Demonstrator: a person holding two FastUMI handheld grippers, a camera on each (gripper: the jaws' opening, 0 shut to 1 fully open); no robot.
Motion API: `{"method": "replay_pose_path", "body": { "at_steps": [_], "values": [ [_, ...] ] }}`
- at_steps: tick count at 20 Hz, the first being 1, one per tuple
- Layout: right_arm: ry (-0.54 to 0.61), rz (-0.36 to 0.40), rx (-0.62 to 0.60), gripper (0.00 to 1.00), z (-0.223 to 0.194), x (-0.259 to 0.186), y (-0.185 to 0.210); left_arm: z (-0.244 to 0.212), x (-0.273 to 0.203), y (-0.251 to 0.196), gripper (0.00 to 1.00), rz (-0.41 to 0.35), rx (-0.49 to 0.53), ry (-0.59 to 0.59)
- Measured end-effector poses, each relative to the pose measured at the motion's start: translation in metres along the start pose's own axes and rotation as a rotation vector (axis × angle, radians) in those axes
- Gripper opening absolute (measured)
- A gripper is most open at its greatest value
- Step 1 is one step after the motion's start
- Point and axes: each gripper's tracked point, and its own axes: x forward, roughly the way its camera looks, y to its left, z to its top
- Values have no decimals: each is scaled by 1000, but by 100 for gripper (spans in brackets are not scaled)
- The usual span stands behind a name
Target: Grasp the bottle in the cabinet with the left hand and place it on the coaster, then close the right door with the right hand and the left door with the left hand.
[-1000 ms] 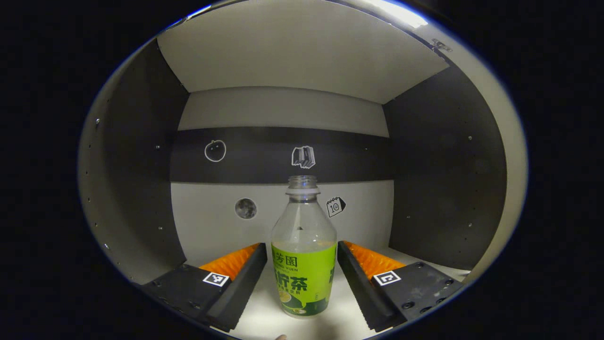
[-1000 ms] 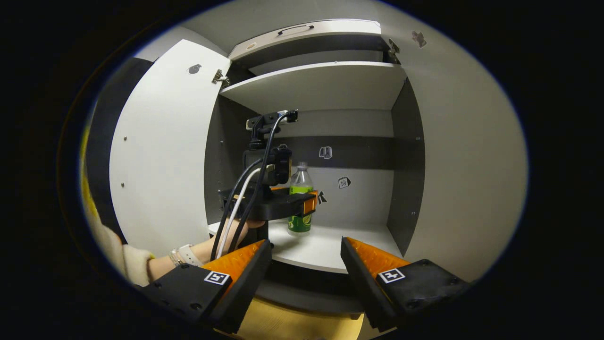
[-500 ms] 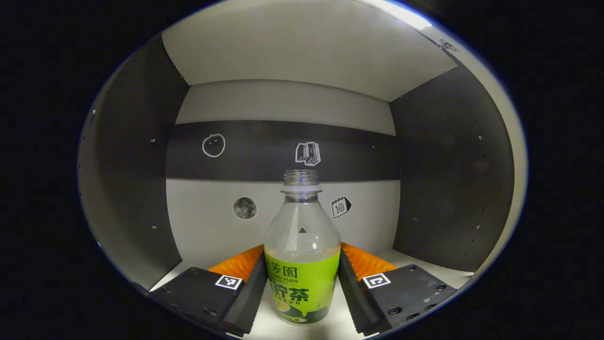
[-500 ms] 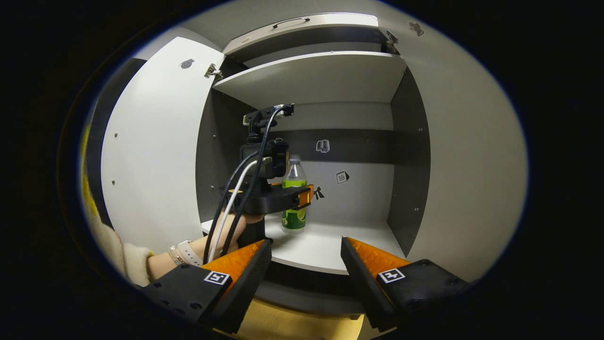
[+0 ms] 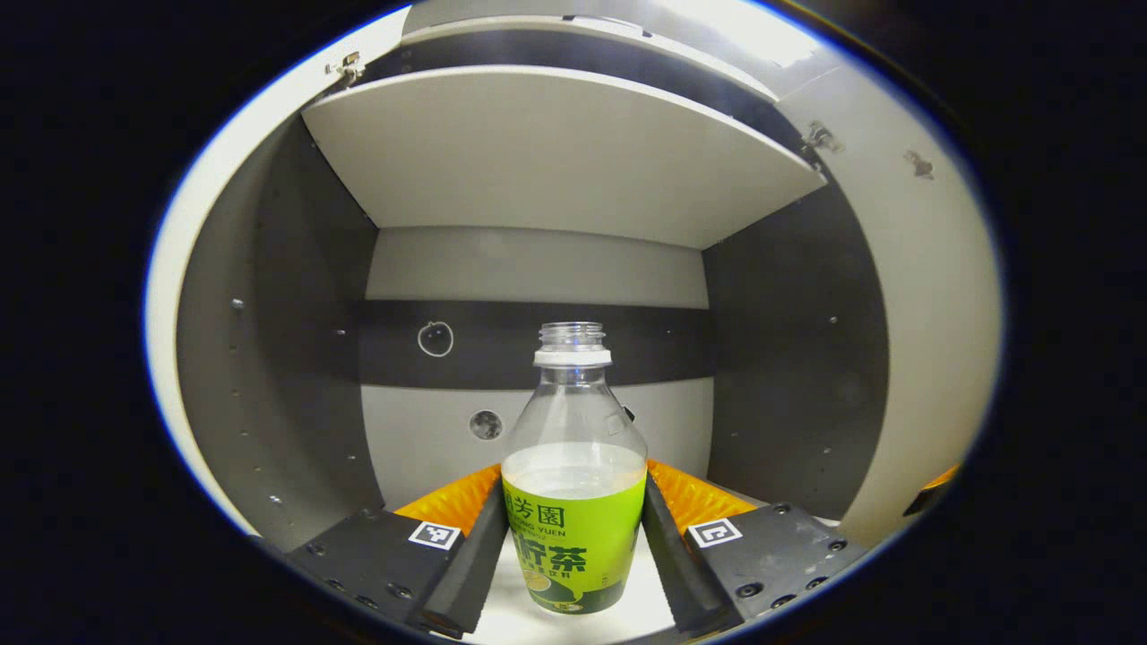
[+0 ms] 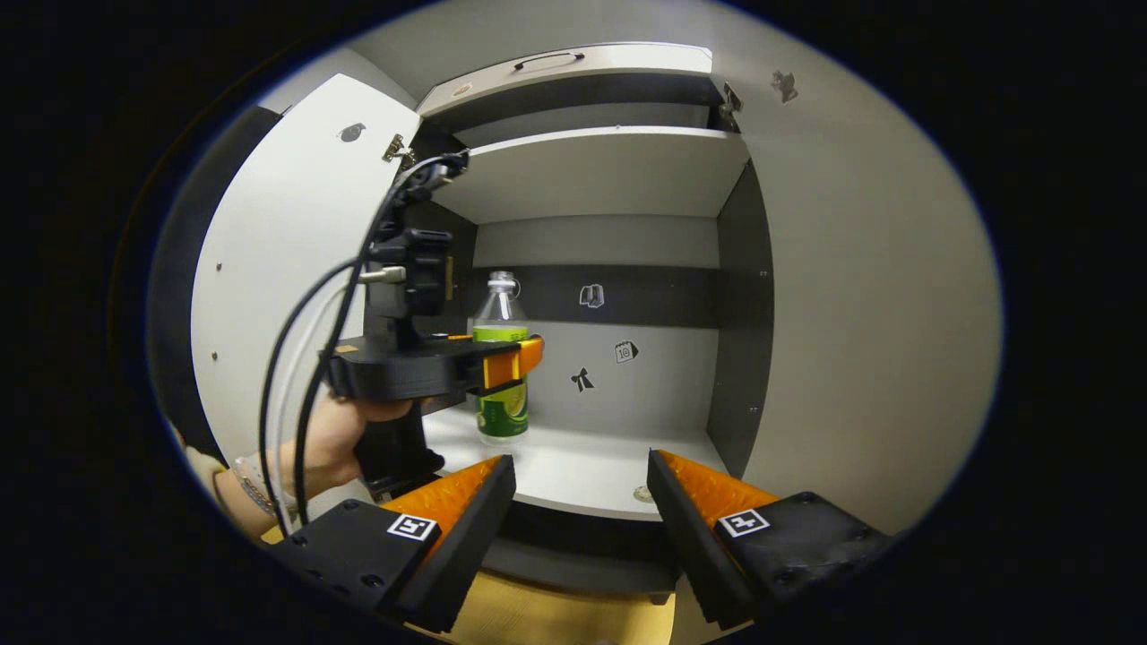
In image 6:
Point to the white cabinet door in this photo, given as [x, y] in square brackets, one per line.
[278, 233]
[878, 296]

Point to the white drawer front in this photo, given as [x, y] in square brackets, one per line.
[627, 61]

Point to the white and grey cabinet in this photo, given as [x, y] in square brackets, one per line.
[744, 313]

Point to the white cabinet shelf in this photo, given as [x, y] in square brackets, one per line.
[582, 470]
[591, 175]

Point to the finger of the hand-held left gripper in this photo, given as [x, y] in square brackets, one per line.
[448, 337]
[506, 365]

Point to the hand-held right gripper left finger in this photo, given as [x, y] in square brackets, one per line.
[468, 542]

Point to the green label plastic bottle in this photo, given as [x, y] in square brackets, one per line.
[502, 417]

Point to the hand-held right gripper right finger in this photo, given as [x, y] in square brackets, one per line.
[694, 542]

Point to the metal door hinge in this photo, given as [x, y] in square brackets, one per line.
[396, 148]
[730, 100]

